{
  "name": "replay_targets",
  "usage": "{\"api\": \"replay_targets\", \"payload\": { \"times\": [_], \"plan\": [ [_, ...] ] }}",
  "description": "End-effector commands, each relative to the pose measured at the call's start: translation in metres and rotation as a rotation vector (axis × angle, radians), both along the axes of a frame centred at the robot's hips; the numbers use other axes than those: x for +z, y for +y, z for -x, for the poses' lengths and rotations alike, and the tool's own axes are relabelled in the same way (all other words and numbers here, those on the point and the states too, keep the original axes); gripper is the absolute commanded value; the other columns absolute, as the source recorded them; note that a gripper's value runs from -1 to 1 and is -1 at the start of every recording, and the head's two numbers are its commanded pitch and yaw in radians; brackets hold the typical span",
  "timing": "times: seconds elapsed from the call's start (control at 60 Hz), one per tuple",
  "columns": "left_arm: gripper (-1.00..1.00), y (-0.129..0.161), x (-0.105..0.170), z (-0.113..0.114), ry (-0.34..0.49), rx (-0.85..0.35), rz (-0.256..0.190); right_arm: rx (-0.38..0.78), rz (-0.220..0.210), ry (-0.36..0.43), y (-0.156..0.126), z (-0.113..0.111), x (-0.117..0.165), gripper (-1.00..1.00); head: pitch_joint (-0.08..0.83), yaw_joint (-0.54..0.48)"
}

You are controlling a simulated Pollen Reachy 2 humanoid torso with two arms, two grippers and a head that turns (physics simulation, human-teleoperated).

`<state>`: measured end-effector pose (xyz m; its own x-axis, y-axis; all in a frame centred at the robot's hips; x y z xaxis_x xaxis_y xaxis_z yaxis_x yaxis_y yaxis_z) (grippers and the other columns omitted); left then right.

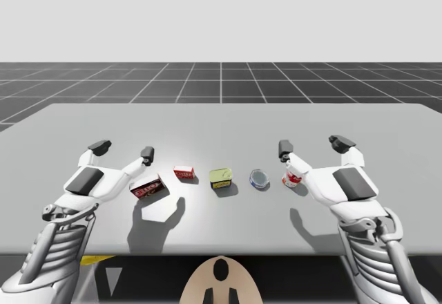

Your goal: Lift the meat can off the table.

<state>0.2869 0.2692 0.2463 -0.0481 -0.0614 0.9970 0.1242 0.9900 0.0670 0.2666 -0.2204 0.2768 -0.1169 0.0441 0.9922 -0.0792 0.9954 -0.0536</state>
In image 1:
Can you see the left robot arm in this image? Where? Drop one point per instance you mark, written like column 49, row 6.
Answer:
column 45, row 269

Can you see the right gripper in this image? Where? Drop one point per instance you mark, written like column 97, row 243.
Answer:
column 324, row 186

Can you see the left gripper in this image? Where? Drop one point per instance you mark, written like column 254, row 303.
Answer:
column 103, row 186

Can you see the red and white carton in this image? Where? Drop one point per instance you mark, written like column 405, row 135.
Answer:
column 149, row 188

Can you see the tan robot part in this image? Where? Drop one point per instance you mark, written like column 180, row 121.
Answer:
column 221, row 283

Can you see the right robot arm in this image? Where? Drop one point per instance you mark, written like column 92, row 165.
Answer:
column 383, row 259

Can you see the green and blue rectangular can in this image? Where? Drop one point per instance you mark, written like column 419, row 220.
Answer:
column 221, row 178

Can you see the blue flat can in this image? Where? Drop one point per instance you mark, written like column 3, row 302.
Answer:
column 259, row 179

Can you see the red and white can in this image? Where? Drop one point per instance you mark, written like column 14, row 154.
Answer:
column 293, row 179

